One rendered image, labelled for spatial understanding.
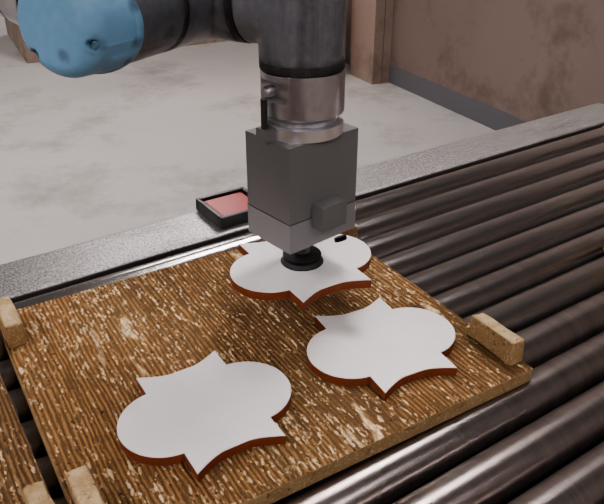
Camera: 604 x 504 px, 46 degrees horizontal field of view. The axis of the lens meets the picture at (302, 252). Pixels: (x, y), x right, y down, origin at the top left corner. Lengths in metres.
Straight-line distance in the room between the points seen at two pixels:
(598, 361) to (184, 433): 0.41
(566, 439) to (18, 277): 0.62
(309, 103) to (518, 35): 3.43
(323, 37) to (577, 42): 3.17
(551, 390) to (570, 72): 3.13
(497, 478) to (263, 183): 0.32
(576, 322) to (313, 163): 0.34
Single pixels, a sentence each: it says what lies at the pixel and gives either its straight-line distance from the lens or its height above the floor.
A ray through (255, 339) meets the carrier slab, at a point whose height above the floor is 0.94.
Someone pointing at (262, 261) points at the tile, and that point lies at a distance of 0.71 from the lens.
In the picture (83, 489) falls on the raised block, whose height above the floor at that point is 0.96.
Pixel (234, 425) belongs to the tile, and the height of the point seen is 0.95.
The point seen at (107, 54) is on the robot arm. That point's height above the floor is 1.23.
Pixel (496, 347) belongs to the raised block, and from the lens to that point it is 0.69.
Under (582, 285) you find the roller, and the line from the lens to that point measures 0.88.
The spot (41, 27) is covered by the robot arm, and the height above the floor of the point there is 1.25.
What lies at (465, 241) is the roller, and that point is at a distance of 0.94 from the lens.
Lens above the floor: 1.35
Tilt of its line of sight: 29 degrees down
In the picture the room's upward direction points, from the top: straight up
